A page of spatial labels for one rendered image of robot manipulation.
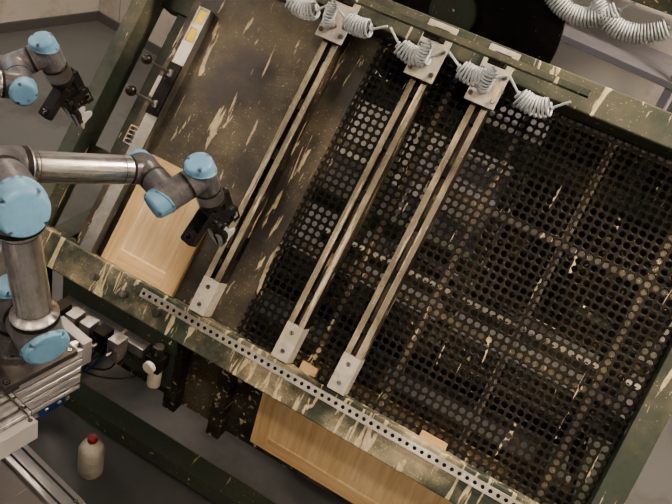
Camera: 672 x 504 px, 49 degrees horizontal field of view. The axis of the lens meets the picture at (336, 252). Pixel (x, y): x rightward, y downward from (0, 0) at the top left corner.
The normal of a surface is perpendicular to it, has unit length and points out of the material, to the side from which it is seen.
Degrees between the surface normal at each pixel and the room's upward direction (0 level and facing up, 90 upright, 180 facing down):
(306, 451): 90
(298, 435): 90
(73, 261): 55
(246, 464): 0
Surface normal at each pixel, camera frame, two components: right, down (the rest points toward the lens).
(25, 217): 0.63, 0.47
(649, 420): -0.23, -0.10
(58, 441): 0.24, -0.79
